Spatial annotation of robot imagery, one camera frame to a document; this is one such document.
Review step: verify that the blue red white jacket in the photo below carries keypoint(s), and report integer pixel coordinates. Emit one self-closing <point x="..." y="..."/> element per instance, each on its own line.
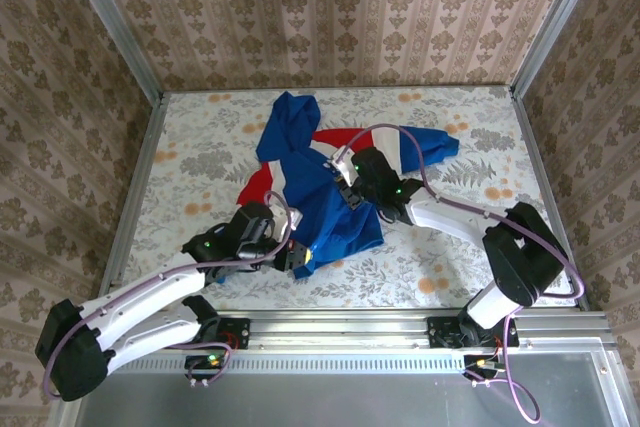
<point x="330" y="217"/>

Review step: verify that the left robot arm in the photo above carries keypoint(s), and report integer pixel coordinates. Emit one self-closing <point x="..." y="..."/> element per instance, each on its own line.
<point x="140" y="292"/>

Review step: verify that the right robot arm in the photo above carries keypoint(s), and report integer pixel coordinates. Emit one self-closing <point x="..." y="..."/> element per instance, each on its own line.
<point x="450" y="217"/>

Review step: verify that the grey metal panel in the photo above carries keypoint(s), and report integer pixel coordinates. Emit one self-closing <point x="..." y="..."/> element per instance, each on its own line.
<point x="325" y="402"/>

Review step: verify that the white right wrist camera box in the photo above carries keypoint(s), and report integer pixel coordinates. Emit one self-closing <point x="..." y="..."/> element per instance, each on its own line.
<point x="337" y="157"/>

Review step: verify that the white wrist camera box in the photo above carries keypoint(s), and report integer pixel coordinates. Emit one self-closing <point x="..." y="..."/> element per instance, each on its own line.
<point x="337" y="157"/>
<point x="295" y="219"/>

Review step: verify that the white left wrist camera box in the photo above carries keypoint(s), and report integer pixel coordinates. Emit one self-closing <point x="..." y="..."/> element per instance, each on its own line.
<point x="295" y="219"/>

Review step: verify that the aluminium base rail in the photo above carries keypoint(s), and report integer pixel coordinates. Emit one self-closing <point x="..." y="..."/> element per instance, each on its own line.
<point x="340" y="329"/>

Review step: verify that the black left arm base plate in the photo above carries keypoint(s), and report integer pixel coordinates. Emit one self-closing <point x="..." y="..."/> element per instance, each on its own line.
<point x="237" y="334"/>

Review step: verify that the aluminium table side rail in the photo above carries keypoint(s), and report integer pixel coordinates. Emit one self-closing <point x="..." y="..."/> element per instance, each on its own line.
<point x="537" y="157"/>
<point x="145" y="157"/>

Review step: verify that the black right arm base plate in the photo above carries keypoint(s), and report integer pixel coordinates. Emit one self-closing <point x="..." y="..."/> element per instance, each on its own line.
<point x="442" y="332"/>

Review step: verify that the aluminium frame post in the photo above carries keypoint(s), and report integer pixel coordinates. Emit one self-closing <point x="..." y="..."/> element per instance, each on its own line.
<point x="110" y="22"/>
<point x="555" y="22"/>

